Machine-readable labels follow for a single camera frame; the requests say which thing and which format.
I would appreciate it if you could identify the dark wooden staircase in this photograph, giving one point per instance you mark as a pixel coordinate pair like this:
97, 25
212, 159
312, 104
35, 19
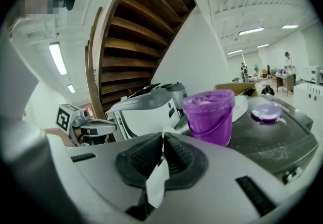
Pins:
131, 49

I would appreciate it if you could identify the purple plastic bucket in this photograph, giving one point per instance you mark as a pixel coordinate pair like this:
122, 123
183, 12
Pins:
209, 122

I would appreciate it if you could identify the white plastic spoon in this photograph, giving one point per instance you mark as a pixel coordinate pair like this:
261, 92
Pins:
157, 182

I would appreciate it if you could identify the black bag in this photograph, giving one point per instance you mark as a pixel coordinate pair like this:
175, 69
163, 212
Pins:
268, 90

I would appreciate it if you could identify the grey rounded appliance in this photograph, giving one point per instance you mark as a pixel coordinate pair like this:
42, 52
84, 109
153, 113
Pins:
178, 97

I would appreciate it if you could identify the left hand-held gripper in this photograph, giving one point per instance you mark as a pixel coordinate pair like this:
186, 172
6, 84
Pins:
64, 119

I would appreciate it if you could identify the standing fan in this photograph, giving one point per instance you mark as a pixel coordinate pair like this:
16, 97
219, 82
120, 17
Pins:
256, 69

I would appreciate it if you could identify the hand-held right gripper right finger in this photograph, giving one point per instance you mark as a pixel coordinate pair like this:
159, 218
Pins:
222, 180

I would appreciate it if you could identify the brown wooden desk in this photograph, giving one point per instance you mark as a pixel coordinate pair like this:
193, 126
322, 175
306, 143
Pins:
285, 80

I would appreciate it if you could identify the person's left hand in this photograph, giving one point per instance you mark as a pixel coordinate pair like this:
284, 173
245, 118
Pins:
78, 135

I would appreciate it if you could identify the person's left forearm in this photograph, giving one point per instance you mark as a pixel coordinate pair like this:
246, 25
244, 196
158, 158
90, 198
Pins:
58, 137

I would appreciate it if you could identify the long ceiling lamp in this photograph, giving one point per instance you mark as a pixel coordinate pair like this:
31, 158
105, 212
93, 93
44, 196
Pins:
251, 31
290, 26
71, 88
58, 58
263, 45
235, 52

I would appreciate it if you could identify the purple round lid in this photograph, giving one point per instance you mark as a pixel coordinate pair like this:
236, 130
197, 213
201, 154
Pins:
266, 113

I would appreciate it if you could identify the person's white shirt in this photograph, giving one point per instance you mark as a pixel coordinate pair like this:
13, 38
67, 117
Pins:
15, 79

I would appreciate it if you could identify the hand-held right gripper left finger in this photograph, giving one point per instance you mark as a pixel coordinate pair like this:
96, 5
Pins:
101, 167

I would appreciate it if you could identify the white and grey washing machine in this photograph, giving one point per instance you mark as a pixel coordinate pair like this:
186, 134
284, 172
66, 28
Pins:
146, 114

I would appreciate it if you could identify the white box appliance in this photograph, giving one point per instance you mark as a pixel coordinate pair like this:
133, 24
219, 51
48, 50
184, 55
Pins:
310, 99

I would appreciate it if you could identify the black washing machine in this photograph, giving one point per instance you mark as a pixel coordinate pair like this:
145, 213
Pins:
265, 142

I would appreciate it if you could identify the brown cardboard box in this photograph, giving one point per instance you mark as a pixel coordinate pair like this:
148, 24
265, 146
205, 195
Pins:
234, 88

